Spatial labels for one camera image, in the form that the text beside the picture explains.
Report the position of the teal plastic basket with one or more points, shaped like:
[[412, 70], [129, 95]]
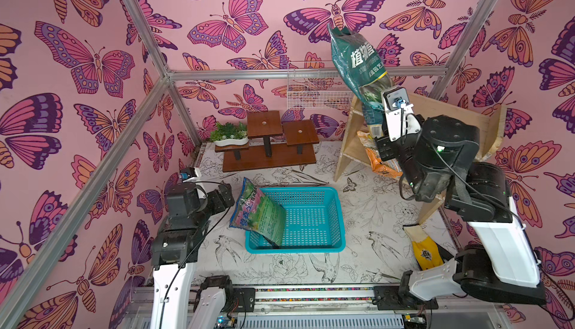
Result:
[[314, 222]]

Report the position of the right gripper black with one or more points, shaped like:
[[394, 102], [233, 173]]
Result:
[[388, 148]]

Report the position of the white planter with succulents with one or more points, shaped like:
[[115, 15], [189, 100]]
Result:
[[230, 134]]

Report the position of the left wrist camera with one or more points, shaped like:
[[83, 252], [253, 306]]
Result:
[[190, 174]]

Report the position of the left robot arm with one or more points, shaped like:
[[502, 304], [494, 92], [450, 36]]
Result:
[[175, 254]]

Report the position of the brown stepped plant stand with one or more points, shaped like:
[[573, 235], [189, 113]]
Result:
[[284, 144]]

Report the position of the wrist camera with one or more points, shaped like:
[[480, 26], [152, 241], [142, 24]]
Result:
[[190, 174], [400, 118]]

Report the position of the white wire basket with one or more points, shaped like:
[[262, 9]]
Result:
[[317, 86]]

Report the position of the blue green soil bag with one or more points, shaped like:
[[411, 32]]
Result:
[[257, 212]]

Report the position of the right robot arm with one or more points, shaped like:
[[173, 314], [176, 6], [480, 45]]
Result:
[[438, 155]]

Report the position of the wooden two-tier shelf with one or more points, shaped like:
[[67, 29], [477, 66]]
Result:
[[491, 126]]

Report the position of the dark green soil bag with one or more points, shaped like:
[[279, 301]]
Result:
[[364, 73]]

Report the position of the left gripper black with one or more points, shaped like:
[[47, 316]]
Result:
[[218, 205]]

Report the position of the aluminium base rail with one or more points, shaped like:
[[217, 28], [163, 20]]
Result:
[[322, 306]]

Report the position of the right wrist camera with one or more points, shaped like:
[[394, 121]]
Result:
[[400, 118]]

